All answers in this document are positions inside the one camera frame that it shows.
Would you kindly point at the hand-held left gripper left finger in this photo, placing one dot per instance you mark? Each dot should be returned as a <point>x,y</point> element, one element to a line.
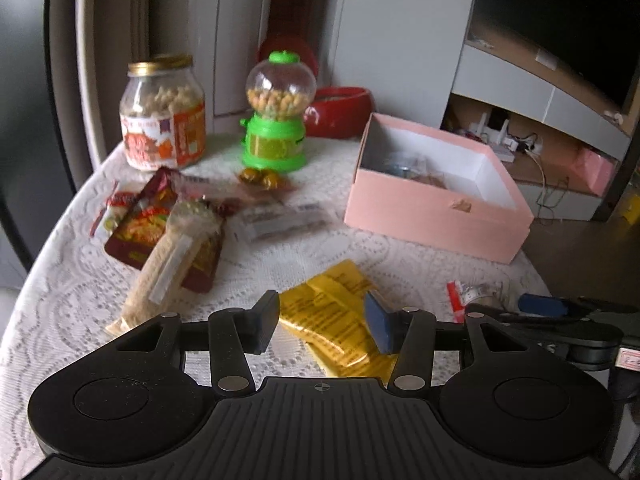
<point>267,317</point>

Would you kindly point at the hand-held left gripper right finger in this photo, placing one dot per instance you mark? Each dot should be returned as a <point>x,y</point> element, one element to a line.
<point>380,327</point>

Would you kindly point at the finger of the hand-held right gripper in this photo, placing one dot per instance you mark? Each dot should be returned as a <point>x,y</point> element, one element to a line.
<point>500,314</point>
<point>545,306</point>

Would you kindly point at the yellow snack packet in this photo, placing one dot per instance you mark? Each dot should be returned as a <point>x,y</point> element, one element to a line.
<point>330,310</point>

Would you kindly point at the pink cardboard box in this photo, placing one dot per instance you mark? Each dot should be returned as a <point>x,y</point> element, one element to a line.
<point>430,210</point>

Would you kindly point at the amber candies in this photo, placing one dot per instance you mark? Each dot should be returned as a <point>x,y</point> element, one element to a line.
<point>260,177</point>

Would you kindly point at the dark red snack packet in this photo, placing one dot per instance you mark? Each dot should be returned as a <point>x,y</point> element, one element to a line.
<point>145,230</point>

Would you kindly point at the white lace tablecloth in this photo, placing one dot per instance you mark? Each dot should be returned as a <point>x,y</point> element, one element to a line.
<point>400,270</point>

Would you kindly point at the clear wrapped snack bar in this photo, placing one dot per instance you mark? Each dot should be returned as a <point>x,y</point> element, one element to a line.
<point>285,222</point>

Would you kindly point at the beige cracker packet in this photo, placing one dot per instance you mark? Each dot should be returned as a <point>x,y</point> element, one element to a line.
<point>160,270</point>

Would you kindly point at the clear red snack wrapper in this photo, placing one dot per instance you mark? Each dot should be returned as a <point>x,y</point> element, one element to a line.
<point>225,204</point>

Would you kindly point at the yellow object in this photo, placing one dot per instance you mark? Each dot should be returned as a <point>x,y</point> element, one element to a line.
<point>630,210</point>

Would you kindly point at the small pink box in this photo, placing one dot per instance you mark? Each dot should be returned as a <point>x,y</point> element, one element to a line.
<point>595,170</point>

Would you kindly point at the brown wrapped snack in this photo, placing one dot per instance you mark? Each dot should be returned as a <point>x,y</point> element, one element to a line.
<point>432,181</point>

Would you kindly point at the white router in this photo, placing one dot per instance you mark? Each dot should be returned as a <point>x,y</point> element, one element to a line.
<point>500,152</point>

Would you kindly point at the green candy dispenser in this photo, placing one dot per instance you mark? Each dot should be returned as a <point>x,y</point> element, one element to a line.
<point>272,142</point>

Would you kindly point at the small red sachet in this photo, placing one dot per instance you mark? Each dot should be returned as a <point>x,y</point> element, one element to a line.
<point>107,215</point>

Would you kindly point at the red bowl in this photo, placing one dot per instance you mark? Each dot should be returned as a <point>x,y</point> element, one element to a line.
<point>340,117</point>

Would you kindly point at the glass jar with orange label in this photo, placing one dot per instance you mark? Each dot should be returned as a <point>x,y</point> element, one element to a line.
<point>160,130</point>

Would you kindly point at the white television cabinet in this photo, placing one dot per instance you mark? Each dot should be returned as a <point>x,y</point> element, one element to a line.
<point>500,77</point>

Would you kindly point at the red round lid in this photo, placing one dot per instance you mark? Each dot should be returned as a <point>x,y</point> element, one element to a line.
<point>308,52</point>

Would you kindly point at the black television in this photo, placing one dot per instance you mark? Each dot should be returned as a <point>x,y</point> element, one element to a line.
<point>560,20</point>

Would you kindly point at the dark chair frame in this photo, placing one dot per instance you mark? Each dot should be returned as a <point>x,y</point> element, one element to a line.
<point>615,185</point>

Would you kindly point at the beige curved chair frame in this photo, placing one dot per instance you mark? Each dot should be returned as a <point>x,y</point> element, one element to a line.
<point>90,60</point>

